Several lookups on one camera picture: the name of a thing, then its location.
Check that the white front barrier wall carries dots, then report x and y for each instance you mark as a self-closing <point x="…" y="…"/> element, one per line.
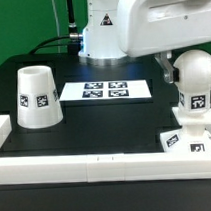
<point x="104" y="168"/>

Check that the white lamp shade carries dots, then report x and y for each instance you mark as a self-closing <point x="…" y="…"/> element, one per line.
<point x="37" y="99"/>

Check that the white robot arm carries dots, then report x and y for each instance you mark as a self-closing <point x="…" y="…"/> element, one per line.
<point x="117" y="29"/>

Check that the white lamp bulb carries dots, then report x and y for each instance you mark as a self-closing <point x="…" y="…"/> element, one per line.
<point x="194" y="83"/>

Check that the white barrier wall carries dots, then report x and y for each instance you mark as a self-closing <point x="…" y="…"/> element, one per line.
<point x="104" y="168"/>
<point x="5" y="128"/>

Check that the white left barrier wall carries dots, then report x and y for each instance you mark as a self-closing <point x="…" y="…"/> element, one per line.
<point x="5" y="128"/>

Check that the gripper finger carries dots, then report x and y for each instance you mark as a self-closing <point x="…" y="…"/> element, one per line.
<point x="170" y="72"/>

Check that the white lamp base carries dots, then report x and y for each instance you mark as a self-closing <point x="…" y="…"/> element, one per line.
<point x="194" y="136"/>

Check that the white marker sheet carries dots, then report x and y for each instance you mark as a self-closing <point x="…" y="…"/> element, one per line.
<point x="91" y="90"/>

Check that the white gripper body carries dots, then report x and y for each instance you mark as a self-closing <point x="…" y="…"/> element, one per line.
<point x="152" y="26"/>

